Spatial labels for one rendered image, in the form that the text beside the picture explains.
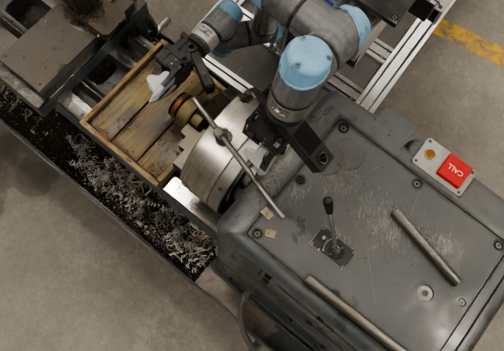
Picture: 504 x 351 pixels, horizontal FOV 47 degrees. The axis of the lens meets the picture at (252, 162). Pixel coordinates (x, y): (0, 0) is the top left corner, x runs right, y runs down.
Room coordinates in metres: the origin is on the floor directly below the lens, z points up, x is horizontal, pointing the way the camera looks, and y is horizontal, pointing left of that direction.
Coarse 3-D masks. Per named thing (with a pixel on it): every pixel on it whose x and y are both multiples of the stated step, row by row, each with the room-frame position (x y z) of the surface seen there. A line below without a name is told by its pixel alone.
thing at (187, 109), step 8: (184, 96) 0.58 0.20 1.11; (176, 104) 0.56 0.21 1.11; (184, 104) 0.56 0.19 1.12; (192, 104) 0.56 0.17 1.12; (168, 112) 0.54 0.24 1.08; (176, 112) 0.54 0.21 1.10; (184, 112) 0.54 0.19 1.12; (192, 112) 0.54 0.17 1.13; (176, 120) 0.52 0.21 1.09; (184, 120) 0.52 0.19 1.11; (192, 120) 0.53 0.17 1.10; (200, 120) 0.53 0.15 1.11; (200, 128) 0.53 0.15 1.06
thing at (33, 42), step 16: (112, 0) 0.91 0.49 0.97; (128, 0) 0.92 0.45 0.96; (48, 16) 0.82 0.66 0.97; (32, 32) 0.76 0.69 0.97; (48, 32) 0.77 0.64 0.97; (64, 32) 0.78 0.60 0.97; (80, 32) 0.79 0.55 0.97; (16, 48) 0.70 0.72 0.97; (32, 48) 0.71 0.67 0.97; (48, 48) 0.72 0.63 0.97; (64, 48) 0.73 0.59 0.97; (80, 48) 0.74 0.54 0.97; (16, 64) 0.65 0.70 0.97; (32, 64) 0.66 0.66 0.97; (48, 64) 0.67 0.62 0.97; (64, 64) 0.68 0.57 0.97; (32, 80) 0.61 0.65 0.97; (48, 80) 0.62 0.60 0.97
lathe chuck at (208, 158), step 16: (256, 96) 0.58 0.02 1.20; (224, 112) 0.51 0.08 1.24; (240, 112) 0.52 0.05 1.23; (208, 128) 0.46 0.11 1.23; (224, 128) 0.47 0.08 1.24; (240, 128) 0.48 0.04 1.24; (208, 144) 0.43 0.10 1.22; (240, 144) 0.44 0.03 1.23; (192, 160) 0.40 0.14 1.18; (208, 160) 0.40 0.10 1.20; (224, 160) 0.40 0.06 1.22; (192, 176) 0.37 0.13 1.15; (208, 176) 0.37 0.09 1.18; (192, 192) 0.35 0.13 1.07; (208, 192) 0.34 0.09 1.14
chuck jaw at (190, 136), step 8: (184, 128) 0.50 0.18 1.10; (192, 128) 0.51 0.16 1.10; (184, 136) 0.49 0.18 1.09; (192, 136) 0.48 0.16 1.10; (200, 136) 0.49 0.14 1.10; (184, 144) 0.46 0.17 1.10; (192, 144) 0.46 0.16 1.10; (184, 152) 0.44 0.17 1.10; (176, 160) 0.41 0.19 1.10; (184, 160) 0.42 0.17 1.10; (176, 168) 0.40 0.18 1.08
